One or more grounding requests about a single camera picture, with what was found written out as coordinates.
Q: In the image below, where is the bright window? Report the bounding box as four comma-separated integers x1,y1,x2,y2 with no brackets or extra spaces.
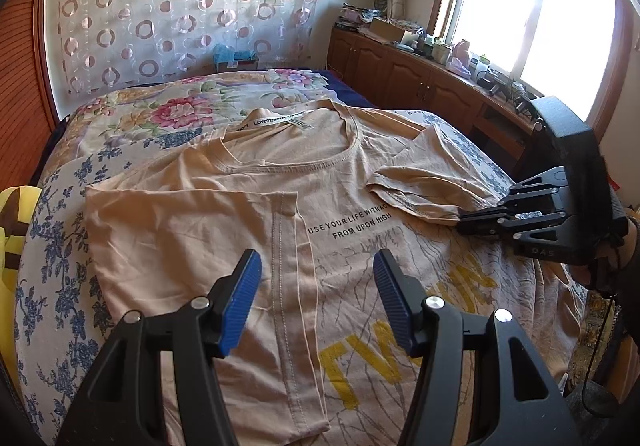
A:
430,0,634,135

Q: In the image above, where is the cardboard box on cabinet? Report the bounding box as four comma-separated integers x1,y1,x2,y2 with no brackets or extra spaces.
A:
369,18,418,45

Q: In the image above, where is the circle patterned sheer curtain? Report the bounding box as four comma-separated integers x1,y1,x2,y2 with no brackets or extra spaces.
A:
46,0,320,114

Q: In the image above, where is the pink floral quilt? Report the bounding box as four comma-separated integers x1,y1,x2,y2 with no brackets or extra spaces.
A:
40,68,338,180

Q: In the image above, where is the blue object behind bed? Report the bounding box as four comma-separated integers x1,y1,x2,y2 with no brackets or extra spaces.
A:
213,44,258,68

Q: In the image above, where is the dark blue blanket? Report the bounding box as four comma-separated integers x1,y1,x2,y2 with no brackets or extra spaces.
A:
318,71,374,108

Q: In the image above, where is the yellow plush toy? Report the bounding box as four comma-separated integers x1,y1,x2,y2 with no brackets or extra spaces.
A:
0,186,41,388

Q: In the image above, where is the pink toy on cabinet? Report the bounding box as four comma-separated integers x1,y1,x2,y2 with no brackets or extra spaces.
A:
449,39,471,78

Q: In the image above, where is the beige printed t-shirt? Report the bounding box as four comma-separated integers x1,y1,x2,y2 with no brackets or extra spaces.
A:
86,101,584,445

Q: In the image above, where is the brown wooden cabinet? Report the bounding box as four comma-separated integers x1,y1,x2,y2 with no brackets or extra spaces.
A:
326,28,533,179

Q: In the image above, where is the thin black cable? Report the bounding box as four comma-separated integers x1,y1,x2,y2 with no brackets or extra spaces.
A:
581,244,626,396

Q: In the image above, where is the blue floral white bedspread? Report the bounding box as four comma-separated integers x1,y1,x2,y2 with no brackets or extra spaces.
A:
13,108,516,446

